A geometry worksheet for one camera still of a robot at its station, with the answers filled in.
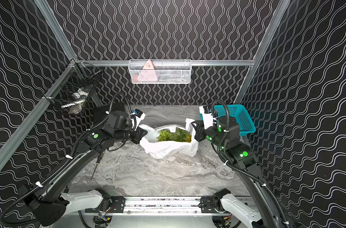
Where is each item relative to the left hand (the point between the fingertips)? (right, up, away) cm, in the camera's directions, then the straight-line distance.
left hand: (146, 129), depth 70 cm
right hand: (+22, +5, -6) cm, 24 cm away
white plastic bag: (+11, -11, +7) cm, 17 cm away
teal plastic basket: (+63, +11, +39) cm, 75 cm away
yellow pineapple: (+17, -4, +9) cm, 19 cm away
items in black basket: (-44, +17, +16) cm, 50 cm away
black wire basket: (-52, +23, +22) cm, 61 cm away
